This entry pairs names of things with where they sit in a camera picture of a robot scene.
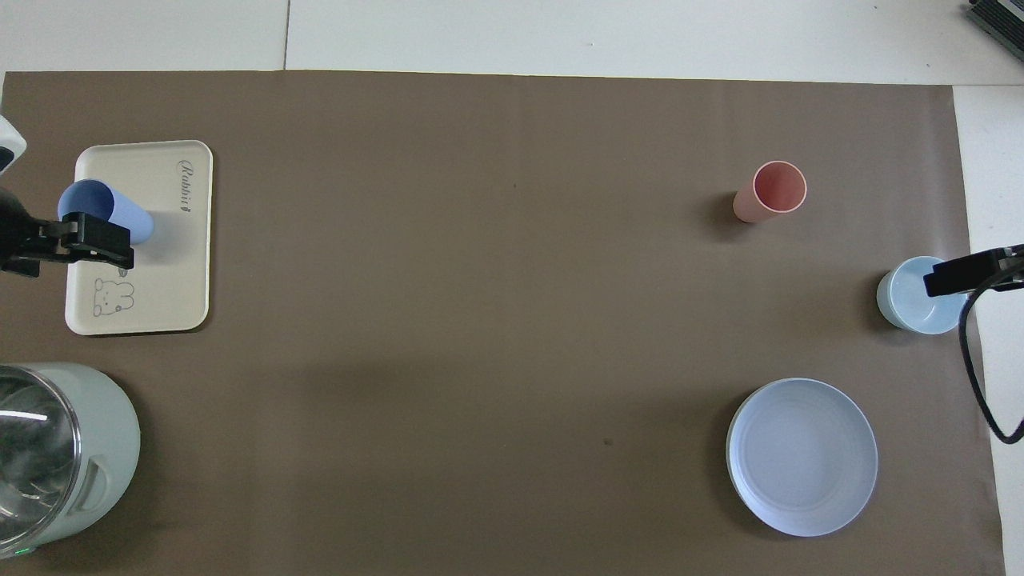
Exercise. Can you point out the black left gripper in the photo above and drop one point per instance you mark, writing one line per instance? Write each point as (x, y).
(24, 240)

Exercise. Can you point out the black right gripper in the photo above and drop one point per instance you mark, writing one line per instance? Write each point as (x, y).
(1012, 268)

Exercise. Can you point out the blue ribbed cup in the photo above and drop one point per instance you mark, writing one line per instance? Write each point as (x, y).
(100, 200)

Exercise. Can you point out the pink cup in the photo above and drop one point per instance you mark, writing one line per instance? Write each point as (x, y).
(778, 188)

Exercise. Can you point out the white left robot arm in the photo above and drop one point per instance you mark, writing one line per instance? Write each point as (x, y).
(10, 144)

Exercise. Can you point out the cream rabbit print tray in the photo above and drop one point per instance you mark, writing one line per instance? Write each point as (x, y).
(172, 280)

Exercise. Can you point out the light blue bowl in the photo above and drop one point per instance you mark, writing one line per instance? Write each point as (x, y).
(908, 308)

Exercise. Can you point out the mint green cooking pot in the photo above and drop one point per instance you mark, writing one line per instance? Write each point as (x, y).
(108, 432)

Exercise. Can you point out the glass pot lid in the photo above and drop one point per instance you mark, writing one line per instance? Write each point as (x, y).
(36, 456)

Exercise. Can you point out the pale blue plate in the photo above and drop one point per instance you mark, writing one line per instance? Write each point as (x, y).
(804, 456)

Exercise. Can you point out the dark grey device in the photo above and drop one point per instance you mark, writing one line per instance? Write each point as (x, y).
(1000, 18)

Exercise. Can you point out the brown table mat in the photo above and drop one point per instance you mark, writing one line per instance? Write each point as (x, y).
(480, 320)

